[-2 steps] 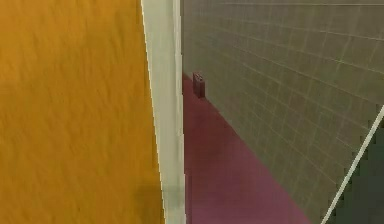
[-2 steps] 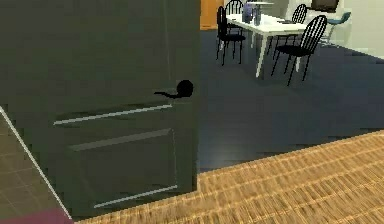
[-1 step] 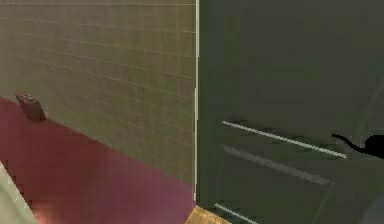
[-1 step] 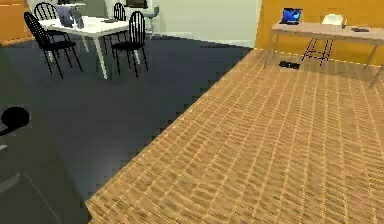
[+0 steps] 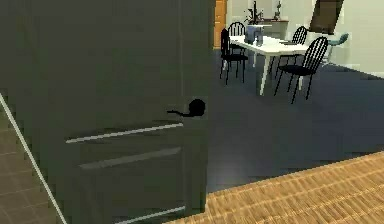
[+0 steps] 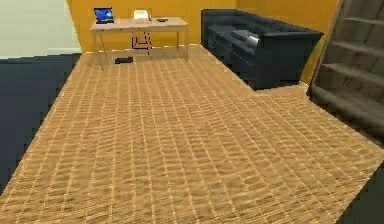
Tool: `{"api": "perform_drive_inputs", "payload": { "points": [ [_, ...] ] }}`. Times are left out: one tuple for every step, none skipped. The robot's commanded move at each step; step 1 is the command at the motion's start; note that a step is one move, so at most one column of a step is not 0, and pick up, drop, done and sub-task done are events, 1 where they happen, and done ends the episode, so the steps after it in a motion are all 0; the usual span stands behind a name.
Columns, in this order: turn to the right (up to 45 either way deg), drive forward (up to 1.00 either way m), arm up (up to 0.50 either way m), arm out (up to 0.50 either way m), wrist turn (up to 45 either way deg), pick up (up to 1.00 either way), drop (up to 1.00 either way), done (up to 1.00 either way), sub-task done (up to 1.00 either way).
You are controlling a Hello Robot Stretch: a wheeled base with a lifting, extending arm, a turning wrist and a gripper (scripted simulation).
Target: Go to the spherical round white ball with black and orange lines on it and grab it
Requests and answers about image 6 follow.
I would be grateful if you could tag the black box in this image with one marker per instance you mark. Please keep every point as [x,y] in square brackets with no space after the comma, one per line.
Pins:
[123,60]

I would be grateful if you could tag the small black flat object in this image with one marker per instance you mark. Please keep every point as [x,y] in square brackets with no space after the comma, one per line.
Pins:
[162,20]

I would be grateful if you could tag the light wooden table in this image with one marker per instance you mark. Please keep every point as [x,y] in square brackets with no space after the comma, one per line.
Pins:
[140,24]

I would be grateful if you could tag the dark blue sofa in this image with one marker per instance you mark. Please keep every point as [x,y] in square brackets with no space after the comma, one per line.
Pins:
[273,50]

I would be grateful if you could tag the black laptop with blue screen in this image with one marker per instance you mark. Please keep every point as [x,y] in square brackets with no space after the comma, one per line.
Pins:
[103,15]

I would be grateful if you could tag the brown wooden shelf unit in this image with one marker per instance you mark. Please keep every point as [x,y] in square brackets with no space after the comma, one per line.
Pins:
[353,66]

